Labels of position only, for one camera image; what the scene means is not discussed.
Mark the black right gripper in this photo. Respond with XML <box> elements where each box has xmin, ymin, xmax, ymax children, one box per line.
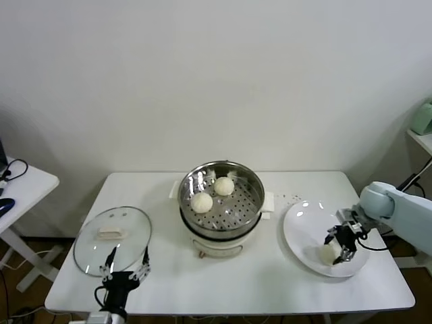
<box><xmin>323</xmin><ymin>224</ymin><xmax>360</xmax><ymax>266</ymax></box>

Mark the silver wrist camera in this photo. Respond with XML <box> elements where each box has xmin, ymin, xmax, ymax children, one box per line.
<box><xmin>336</xmin><ymin>208</ymin><xmax>371</xmax><ymax>236</ymax></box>
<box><xmin>88</xmin><ymin>312</ymin><xmax>114</xmax><ymax>324</ymax></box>

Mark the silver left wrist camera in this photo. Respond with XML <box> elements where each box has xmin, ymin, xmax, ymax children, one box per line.
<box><xmin>88</xmin><ymin>312</ymin><xmax>114</xmax><ymax>324</ymax></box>

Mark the glass pot lid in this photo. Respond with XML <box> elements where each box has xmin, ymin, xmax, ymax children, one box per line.
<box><xmin>73</xmin><ymin>205</ymin><xmax>153</xmax><ymax>277</ymax></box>

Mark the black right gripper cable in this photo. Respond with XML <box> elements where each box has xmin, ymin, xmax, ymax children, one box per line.
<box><xmin>357</xmin><ymin>232</ymin><xmax>389</xmax><ymax>252</ymax></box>

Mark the dark laptop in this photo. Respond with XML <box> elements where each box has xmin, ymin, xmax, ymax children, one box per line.
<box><xmin>0</xmin><ymin>136</ymin><xmax>9</xmax><ymax>173</ymax></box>

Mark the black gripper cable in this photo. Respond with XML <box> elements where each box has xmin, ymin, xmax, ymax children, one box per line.
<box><xmin>93</xmin><ymin>286</ymin><xmax>109</xmax><ymax>308</ymax></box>
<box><xmin>357</xmin><ymin>232</ymin><xmax>389</xmax><ymax>252</ymax></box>

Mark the white steamed baozi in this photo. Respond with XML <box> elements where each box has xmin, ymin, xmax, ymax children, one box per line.
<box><xmin>214</xmin><ymin>176</ymin><xmax>235</xmax><ymax>197</ymax></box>
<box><xmin>190</xmin><ymin>192</ymin><xmax>215</xmax><ymax>215</ymax></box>
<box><xmin>319</xmin><ymin>244</ymin><xmax>340</xmax><ymax>267</ymax></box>

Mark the blue computer mouse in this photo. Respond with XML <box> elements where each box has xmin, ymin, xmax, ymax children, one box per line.
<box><xmin>0</xmin><ymin>198</ymin><xmax>17</xmax><ymax>217</ymax></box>

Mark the white electric cooker base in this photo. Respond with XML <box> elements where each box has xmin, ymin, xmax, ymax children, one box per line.
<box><xmin>180</xmin><ymin>207</ymin><xmax>273</xmax><ymax>260</ymax></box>

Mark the white shelf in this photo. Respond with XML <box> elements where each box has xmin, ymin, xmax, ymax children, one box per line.
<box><xmin>406</xmin><ymin>129</ymin><xmax>432</xmax><ymax>163</ymax></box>

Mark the steel perforated steamer basket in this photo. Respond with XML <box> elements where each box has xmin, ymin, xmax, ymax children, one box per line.
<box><xmin>168</xmin><ymin>161</ymin><xmax>277</xmax><ymax>237</ymax></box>

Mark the black power cable with adapter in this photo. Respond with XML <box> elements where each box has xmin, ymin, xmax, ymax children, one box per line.
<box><xmin>396</xmin><ymin>163</ymin><xmax>432</xmax><ymax>200</ymax></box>

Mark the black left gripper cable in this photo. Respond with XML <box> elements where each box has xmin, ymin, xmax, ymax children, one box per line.
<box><xmin>93</xmin><ymin>286</ymin><xmax>109</xmax><ymax>308</ymax></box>

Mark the pale green box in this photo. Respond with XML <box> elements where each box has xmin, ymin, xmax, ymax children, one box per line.
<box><xmin>412</xmin><ymin>97</ymin><xmax>432</xmax><ymax>136</ymax></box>

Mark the white round plate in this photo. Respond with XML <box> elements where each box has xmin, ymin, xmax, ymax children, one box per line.
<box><xmin>282</xmin><ymin>199</ymin><xmax>371</xmax><ymax>279</ymax></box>

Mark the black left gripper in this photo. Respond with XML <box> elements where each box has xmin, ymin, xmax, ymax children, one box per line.
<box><xmin>99</xmin><ymin>246</ymin><xmax>152</xmax><ymax>319</ymax></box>

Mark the black headset cable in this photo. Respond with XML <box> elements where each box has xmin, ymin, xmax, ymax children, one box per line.
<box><xmin>0</xmin><ymin>159</ymin><xmax>30</xmax><ymax>185</ymax></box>

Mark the white side table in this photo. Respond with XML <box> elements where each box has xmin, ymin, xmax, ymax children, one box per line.
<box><xmin>0</xmin><ymin>155</ymin><xmax>61</xmax><ymax>293</ymax></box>

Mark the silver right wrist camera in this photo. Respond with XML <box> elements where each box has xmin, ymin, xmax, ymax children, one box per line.
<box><xmin>336</xmin><ymin>208</ymin><xmax>371</xmax><ymax>236</ymax></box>

